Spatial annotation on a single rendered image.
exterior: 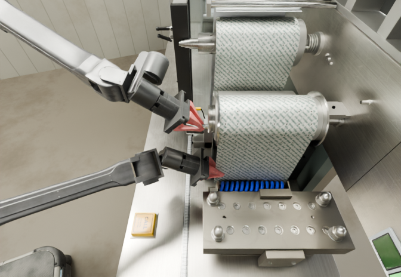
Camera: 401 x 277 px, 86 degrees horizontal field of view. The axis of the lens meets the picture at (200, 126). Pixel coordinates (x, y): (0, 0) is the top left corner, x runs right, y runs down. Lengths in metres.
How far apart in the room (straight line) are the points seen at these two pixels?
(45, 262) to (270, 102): 1.51
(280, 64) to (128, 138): 1.80
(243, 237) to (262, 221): 0.07
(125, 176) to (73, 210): 1.49
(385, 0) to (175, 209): 0.84
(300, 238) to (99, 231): 1.47
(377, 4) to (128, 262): 0.98
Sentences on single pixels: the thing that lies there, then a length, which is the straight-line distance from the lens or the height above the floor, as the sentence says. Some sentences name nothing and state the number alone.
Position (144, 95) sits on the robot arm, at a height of 1.37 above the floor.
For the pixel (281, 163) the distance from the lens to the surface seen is 0.67.
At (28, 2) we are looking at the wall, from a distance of 3.35.
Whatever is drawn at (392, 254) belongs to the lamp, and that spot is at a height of 1.20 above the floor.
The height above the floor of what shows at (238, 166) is 1.12.
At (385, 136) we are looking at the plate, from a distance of 0.57.
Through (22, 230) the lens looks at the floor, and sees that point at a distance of 2.16.
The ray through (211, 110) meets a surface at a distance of 0.55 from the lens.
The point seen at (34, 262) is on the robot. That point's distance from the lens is 1.72.
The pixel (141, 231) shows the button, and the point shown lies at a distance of 0.79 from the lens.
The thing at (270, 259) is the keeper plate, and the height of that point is 1.00.
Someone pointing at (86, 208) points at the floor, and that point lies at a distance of 1.99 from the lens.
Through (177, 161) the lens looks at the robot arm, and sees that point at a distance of 0.59.
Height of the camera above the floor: 1.66
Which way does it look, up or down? 48 degrees down
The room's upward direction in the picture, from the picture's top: straight up
